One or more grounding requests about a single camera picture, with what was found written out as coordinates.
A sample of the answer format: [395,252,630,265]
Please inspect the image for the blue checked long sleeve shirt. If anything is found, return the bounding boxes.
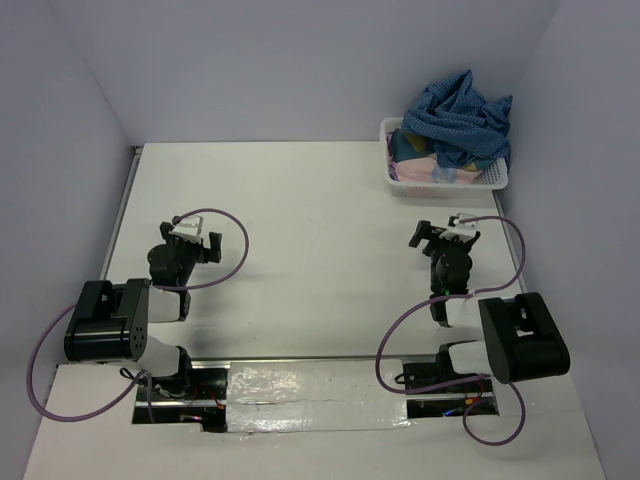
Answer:
[401,70,513,170]

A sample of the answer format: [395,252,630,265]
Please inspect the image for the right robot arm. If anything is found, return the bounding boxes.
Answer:
[404,214,571,391]

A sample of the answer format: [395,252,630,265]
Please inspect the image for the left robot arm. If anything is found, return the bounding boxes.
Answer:
[64,216,222,399]

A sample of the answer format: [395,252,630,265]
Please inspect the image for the white plastic laundry basket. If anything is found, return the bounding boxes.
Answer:
[379,117,508,198]

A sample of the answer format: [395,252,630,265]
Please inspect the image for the pink shirt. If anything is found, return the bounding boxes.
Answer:
[388,153,483,184]

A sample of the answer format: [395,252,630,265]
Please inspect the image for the teal tan patterned shirt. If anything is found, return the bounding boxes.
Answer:
[386,129,497,171]

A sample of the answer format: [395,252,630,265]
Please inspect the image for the silver foil tape panel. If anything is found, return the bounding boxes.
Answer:
[225,360,410,433]

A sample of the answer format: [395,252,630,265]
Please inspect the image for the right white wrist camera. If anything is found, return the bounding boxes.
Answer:
[439,213,479,244]

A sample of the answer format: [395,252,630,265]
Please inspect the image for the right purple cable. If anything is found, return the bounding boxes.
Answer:
[374,214,528,447]

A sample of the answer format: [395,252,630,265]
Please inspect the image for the purple cable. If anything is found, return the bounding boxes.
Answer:
[27,207,251,420]
[374,214,528,447]

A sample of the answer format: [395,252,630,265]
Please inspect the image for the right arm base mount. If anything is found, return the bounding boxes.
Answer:
[394,357,498,420]

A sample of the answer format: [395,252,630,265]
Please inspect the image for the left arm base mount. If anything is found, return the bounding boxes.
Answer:
[132,365,229,433]

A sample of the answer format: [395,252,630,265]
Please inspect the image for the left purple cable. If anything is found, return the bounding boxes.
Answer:
[27,207,251,420]

